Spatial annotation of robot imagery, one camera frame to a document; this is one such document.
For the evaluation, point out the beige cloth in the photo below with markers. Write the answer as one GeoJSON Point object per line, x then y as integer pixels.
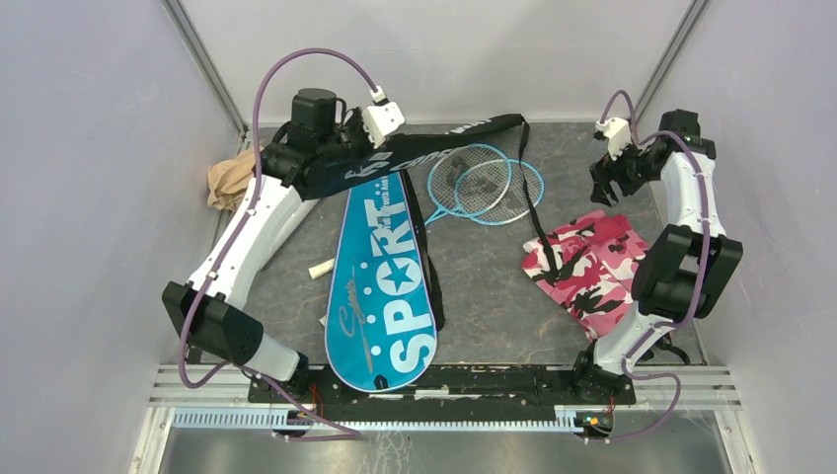
{"type": "Point", "coordinates": [228, 180]}

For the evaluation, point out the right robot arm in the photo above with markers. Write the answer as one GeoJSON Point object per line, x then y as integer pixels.
{"type": "Point", "coordinates": [690, 263]}

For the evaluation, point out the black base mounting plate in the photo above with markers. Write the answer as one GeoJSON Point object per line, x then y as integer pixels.
{"type": "Point", "coordinates": [465, 393]}

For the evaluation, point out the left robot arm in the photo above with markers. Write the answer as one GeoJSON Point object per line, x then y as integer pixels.
{"type": "Point", "coordinates": [207, 311]}

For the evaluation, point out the black Crossway racket bag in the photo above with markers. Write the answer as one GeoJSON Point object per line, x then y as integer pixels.
{"type": "Point", "coordinates": [392, 157]}

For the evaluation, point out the blue Sport racket bag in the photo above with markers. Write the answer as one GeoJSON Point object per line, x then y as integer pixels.
{"type": "Point", "coordinates": [380, 328]}

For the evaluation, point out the pink camouflage cloth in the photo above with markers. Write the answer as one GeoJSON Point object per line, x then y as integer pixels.
{"type": "Point", "coordinates": [597, 256]}

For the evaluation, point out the white grip tape roll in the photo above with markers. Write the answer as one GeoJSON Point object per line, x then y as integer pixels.
{"type": "Point", "coordinates": [321, 269]}

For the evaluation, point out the blue badminton racket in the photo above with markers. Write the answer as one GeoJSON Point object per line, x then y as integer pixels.
{"type": "Point", "coordinates": [498, 192]}
{"type": "Point", "coordinates": [444, 174]}

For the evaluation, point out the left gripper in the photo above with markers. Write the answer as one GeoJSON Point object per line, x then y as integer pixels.
{"type": "Point", "coordinates": [356, 120]}

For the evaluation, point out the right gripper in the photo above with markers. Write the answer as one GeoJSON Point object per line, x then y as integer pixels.
{"type": "Point", "coordinates": [604, 171]}

